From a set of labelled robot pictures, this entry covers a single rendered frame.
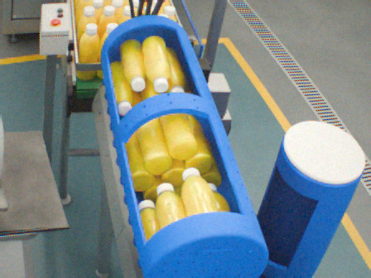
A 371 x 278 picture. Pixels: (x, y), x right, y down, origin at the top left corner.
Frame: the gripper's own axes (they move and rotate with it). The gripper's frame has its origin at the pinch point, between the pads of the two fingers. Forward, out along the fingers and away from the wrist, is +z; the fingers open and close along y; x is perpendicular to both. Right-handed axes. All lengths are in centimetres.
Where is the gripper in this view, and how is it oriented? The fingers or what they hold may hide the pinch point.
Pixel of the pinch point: (141, 30)
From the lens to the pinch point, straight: 205.7
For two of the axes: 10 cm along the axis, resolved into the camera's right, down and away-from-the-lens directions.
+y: -9.7, 0.2, -2.6
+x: 2.0, 6.6, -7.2
